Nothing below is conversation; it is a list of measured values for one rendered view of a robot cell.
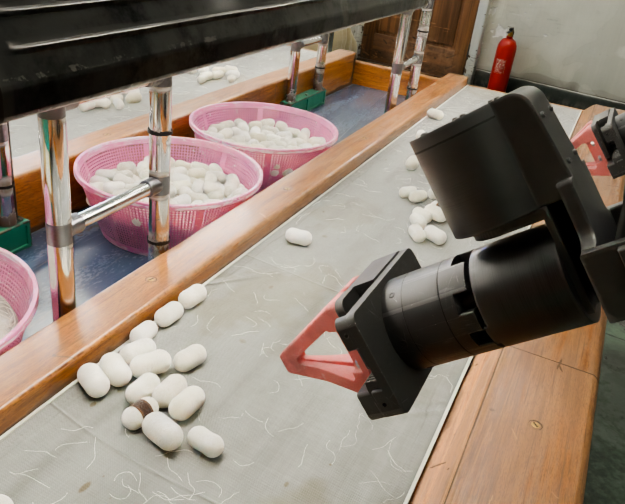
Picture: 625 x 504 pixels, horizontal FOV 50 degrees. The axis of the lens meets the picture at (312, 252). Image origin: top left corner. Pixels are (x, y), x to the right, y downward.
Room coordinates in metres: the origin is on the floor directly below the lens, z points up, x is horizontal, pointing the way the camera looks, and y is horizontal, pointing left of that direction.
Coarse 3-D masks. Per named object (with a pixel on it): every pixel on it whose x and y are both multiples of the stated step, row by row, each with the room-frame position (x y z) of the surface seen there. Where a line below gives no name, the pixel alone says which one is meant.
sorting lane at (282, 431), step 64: (384, 192) 0.98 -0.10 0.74; (256, 256) 0.72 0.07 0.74; (320, 256) 0.74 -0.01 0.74; (448, 256) 0.79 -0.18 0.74; (192, 320) 0.56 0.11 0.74; (256, 320) 0.58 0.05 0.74; (128, 384) 0.45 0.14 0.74; (192, 384) 0.47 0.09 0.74; (256, 384) 0.48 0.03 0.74; (320, 384) 0.49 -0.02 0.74; (448, 384) 0.52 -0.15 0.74; (0, 448) 0.36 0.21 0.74; (64, 448) 0.37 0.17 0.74; (128, 448) 0.38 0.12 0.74; (192, 448) 0.39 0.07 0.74; (256, 448) 0.40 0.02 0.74; (320, 448) 0.41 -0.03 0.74; (384, 448) 0.42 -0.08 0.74
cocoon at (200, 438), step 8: (192, 432) 0.39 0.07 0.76; (200, 432) 0.39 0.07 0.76; (208, 432) 0.39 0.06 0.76; (192, 440) 0.39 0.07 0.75; (200, 440) 0.38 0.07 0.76; (208, 440) 0.38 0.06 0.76; (216, 440) 0.38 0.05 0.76; (200, 448) 0.38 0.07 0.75; (208, 448) 0.38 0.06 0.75; (216, 448) 0.38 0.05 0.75; (208, 456) 0.38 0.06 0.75; (216, 456) 0.38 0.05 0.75
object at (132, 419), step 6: (150, 402) 0.42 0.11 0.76; (156, 402) 0.42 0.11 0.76; (132, 408) 0.41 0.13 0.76; (156, 408) 0.42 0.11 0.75; (126, 414) 0.40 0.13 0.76; (132, 414) 0.40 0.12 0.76; (138, 414) 0.40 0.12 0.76; (126, 420) 0.40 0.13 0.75; (132, 420) 0.40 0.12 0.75; (138, 420) 0.40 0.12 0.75; (126, 426) 0.40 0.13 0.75; (132, 426) 0.40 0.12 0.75; (138, 426) 0.40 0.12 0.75
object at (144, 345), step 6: (132, 342) 0.49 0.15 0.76; (138, 342) 0.49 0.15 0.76; (144, 342) 0.49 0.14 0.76; (150, 342) 0.49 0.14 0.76; (126, 348) 0.48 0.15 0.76; (132, 348) 0.48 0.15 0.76; (138, 348) 0.48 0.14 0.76; (144, 348) 0.49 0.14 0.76; (150, 348) 0.49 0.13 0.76; (120, 354) 0.48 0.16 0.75; (126, 354) 0.48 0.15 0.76; (132, 354) 0.48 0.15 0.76; (138, 354) 0.48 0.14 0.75; (126, 360) 0.47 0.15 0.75
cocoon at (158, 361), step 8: (152, 352) 0.48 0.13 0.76; (160, 352) 0.48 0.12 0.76; (136, 360) 0.46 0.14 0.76; (144, 360) 0.46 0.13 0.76; (152, 360) 0.47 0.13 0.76; (160, 360) 0.47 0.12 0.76; (168, 360) 0.48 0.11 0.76; (136, 368) 0.46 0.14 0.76; (144, 368) 0.46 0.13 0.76; (152, 368) 0.46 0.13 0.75; (160, 368) 0.47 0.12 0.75; (168, 368) 0.48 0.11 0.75; (136, 376) 0.46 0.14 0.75
